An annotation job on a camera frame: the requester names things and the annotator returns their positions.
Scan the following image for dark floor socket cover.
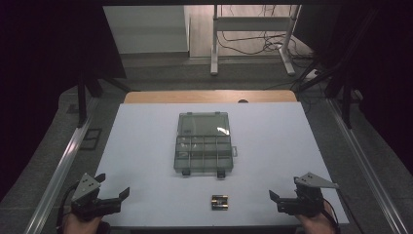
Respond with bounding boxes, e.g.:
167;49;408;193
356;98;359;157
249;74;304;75
79;128;103;151

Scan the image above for aluminium rail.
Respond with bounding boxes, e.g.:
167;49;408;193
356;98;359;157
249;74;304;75
325;97;411;234
23;97;100;234

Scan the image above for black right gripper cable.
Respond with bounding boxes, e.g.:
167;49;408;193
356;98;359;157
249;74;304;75
322;197;341;234

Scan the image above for black floor cables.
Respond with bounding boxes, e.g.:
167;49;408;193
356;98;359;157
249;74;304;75
216;4;315;60

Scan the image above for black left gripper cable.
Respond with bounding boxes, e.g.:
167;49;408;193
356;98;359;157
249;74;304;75
56;182;81;232

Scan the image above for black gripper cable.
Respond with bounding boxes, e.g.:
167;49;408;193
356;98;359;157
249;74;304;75
56;182;81;232
322;197;341;234

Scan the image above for wooden table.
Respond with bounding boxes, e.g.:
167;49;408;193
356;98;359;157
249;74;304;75
124;90;298;104

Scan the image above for person's right hand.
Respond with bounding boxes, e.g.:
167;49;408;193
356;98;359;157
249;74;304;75
294;208;337;234

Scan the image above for person's left hand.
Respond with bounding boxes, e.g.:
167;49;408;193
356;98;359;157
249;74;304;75
62;213;105;234

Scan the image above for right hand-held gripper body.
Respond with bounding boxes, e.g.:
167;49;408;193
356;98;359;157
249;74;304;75
276;172;340;218

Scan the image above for white metal desk frame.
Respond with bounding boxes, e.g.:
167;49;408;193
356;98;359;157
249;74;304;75
209;4;302;77

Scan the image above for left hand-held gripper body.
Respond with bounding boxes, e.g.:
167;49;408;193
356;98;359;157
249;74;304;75
69;172;122;223

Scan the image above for white power strip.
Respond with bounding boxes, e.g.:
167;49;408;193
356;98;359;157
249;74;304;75
304;68;321;81

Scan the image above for black metal stand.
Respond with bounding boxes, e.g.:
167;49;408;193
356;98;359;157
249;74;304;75
76;73;132;129
297;61;359;130

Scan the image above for white cabinet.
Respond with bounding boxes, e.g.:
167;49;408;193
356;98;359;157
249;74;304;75
102;4;191;55

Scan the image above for clear compartment storage box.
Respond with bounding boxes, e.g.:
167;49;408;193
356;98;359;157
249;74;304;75
172;111;239;179

